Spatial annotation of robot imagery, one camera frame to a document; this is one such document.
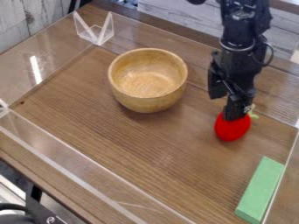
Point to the clear acrylic corner bracket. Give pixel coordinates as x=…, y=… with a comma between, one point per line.
x=94, y=34

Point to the red toy strawberry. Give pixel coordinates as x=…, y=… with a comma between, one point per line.
x=229, y=131

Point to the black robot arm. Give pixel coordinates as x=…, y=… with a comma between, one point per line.
x=245, y=20

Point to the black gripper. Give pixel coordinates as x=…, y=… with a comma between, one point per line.
x=233, y=67

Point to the wooden bowl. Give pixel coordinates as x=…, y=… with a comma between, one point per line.
x=147, y=78

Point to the black table leg bracket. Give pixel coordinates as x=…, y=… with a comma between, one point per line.
x=46, y=210

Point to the clear acrylic tray wall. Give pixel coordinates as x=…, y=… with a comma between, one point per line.
x=84, y=186

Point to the green foam block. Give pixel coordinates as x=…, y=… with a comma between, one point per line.
x=260, y=188

